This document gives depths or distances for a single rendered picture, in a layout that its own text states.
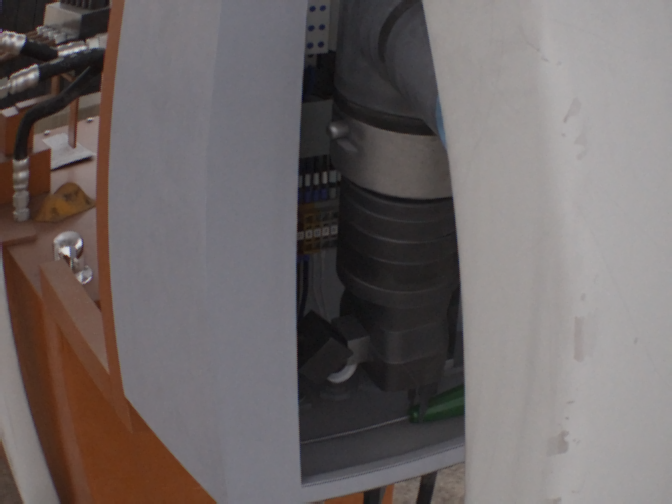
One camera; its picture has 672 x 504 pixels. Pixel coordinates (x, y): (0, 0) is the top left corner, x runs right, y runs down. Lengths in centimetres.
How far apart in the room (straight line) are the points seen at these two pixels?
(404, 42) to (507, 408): 34
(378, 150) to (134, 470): 72
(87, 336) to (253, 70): 43
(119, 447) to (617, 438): 105
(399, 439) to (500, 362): 59
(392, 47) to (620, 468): 37
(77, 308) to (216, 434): 39
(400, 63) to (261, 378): 21
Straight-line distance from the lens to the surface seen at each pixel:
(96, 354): 98
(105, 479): 131
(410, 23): 60
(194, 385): 73
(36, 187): 156
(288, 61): 65
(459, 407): 87
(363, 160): 69
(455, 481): 204
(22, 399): 136
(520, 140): 25
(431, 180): 69
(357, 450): 85
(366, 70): 66
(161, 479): 134
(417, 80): 58
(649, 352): 27
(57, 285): 113
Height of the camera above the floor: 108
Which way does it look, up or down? 21 degrees down
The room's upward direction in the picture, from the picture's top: 2 degrees clockwise
